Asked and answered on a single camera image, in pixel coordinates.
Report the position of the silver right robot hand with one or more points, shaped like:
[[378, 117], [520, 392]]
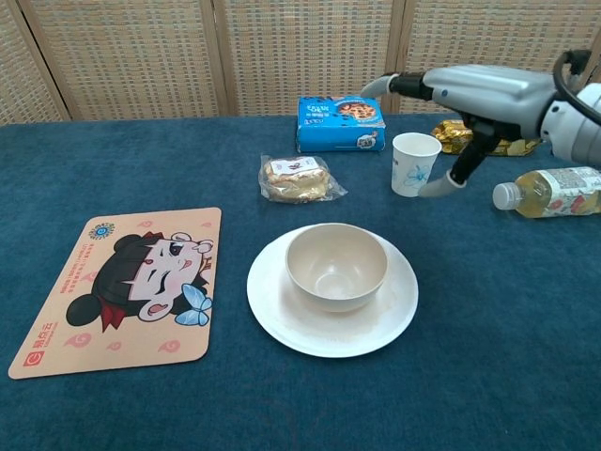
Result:
[[493, 94]]

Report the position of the white paper cup blue flower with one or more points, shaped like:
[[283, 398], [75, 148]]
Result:
[[408, 169]]

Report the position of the beige bowl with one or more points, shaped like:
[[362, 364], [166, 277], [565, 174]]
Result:
[[335, 277]]

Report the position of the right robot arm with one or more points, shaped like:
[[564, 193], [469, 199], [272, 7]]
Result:
[[580, 136]]

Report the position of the gold snack packet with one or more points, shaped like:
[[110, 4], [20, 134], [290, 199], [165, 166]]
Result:
[[451, 134]]

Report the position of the woven folding screen panel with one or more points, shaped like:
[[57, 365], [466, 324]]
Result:
[[483, 33], [19, 70], [305, 47], [131, 56]]

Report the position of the yellow drink plastic bottle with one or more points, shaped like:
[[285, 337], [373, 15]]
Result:
[[549, 192]]

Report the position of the blue cookie box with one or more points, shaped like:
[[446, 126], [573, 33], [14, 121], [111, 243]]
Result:
[[338, 127]]

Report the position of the bread in clear wrapper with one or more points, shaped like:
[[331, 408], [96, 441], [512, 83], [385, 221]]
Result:
[[296, 181]]

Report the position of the white plate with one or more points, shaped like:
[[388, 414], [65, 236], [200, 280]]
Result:
[[328, 336]]

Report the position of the blue tablecloth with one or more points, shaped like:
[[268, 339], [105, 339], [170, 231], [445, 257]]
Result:
[[141, 164]]

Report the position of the cartoon girl mouse pad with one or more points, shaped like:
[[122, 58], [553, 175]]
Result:
[[117, 291]]

